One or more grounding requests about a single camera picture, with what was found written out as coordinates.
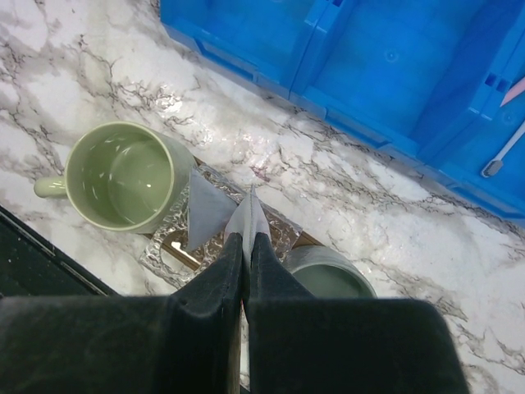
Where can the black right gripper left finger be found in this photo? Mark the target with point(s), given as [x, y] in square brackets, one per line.
[187, 342]

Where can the blue plastic divided bin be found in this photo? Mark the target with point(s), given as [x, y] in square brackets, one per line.
[421, 81]

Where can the pink toothbrush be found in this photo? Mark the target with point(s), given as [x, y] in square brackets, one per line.
[514, 91]

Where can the toothpaste tube red cap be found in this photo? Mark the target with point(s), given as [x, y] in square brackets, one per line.
[248, 219]

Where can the toothpaste tube green cap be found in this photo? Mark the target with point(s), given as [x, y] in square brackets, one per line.
[209, 210]

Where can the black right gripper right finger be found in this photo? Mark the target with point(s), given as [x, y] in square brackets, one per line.
[299, 343]

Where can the black metal base rail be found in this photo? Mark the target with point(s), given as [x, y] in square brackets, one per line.
[32, 266]

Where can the white toothbrush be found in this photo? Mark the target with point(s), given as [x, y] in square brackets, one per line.
[495, 164]

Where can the grey ceramic mug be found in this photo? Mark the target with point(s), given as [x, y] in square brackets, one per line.
[326, 273]

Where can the light green ceramic mug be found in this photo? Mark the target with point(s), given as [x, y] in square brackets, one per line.
[122, 177]

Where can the oval wooden tray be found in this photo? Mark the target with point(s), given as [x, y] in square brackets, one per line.
[285, 234]

